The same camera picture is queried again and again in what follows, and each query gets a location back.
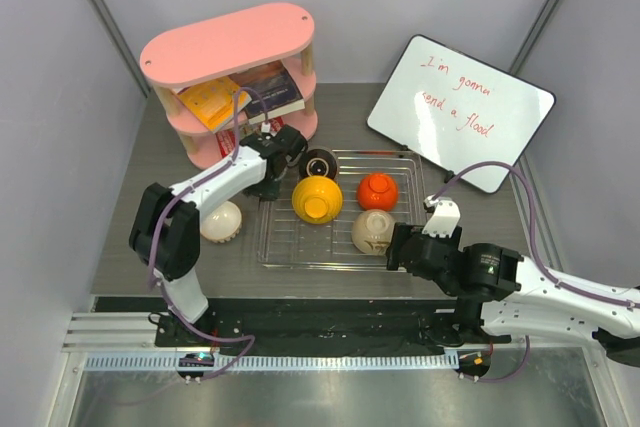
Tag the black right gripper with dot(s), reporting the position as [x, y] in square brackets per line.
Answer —
[401, 231]

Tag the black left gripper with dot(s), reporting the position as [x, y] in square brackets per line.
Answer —
[266, 193]

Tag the dark brown bowl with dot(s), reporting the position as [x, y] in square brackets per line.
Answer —
[318, 162]

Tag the yellow bowl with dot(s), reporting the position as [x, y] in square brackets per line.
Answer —
[317, 200]

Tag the metal wire dish rack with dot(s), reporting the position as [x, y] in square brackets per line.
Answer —
[286, 241]

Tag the white ridged bowl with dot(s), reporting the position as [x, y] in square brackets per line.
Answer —
[223, 224]

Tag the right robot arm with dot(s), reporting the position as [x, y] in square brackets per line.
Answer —
[500, 294]

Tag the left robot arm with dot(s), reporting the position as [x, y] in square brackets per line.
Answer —
[166, 230]

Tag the dark blue book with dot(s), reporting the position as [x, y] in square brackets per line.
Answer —
[273, 84]

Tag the red magazine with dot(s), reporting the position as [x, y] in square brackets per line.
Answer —
[226, 139]

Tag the beige speckled bowl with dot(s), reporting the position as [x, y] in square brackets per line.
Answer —
[372, 231]

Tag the orange bowl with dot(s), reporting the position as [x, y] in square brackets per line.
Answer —
[377, 191]

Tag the yellow book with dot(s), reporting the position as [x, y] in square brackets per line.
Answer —
[214, 102]

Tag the pink three-tier shelf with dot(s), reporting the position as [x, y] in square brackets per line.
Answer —
[225, 45]

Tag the white whiteboard with red writing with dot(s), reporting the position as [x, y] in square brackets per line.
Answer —
[456, 111]

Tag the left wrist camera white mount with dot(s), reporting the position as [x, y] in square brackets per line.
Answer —
[271, 127]

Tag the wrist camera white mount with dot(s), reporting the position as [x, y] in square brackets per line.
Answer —
[271, 127]
[443, 215]

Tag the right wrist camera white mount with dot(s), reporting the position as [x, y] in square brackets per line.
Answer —
[443, 215]

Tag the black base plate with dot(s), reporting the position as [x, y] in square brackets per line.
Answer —
[346, 327]

